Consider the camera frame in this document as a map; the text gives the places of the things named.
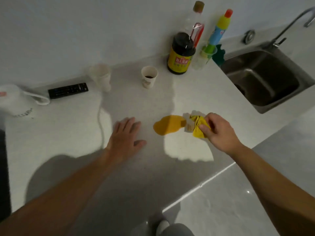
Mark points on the person's right hand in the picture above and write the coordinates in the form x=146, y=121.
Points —
x=222, y=135

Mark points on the person's left hand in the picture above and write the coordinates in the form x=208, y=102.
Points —
x=123, y=142

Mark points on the person's left thumb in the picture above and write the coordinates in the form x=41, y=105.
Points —
x=139, y=144

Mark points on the person's left middle finger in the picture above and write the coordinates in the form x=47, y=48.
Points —
x=127, y=125

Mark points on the person's right thumb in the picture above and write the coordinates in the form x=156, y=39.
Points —
x=206, y=131

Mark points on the yellow stained paper towel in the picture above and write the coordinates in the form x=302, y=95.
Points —
x=195, y=125

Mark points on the person's right forearm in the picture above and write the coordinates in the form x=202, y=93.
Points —
x=278, y=191

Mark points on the person's left forearm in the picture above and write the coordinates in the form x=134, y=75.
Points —
x=54, y=196

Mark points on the yellow liquid spill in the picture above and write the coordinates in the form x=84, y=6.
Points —
x=169, y=124

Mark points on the white paper cup with liquid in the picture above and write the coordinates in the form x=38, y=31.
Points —
x=149, y=76

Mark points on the translucent white plastic cup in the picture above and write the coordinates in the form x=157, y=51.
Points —
x=101, y=76

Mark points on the black remote control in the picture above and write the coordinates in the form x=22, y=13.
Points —
x=68, y=90

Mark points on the clear plastic cup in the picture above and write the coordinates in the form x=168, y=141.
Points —
x=203, y=57

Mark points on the dark green sponge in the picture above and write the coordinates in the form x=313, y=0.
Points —
x=219, y=56

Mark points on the person's grey shoe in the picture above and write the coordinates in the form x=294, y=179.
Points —
x=157, y=222

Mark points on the stainless steel sink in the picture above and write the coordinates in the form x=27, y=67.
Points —
x=265, y=76

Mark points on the dark soy sauce bottle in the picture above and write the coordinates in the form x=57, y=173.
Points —
x=181, y=54

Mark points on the person's grey trouser leg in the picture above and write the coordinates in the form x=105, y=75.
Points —
x=176, y=230

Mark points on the blue yellow cleaner bottle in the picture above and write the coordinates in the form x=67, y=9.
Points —
x=217, y=31

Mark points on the round chrome sink knob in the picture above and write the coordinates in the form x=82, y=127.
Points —
x=249, y=36

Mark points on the clear bottle with cork cap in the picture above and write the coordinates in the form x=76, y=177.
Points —
x=194, y=24

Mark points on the white electric kettle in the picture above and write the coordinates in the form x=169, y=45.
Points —
x=14, y=100

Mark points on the chrome faucet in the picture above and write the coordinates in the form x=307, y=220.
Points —
x=292, y=24

